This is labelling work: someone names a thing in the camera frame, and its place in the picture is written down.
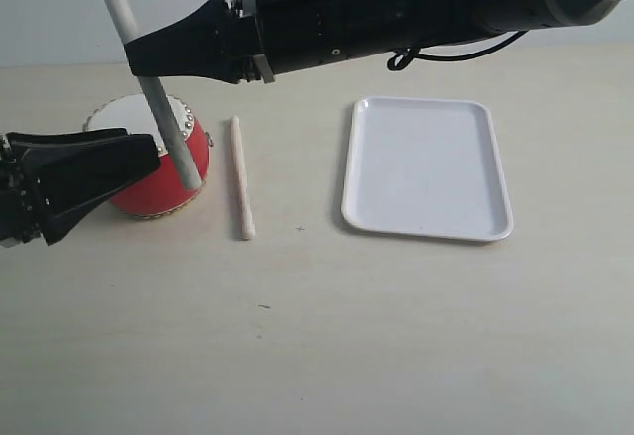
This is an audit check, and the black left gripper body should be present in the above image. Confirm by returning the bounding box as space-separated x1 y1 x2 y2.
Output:
1 137 48 248

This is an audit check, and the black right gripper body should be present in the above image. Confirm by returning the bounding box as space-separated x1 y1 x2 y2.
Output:
232 0 342 83

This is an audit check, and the white plastic tray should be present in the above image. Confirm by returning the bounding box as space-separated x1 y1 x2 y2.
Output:
340 96 514 243

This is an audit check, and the white drumstick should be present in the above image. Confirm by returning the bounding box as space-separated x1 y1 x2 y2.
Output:
230 115 256 241
103 0 202 190

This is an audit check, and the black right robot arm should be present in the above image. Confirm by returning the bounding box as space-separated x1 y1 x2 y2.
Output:
125 0 625 84

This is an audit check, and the small red drum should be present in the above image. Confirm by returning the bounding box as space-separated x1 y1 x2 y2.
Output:
83 94 213 219

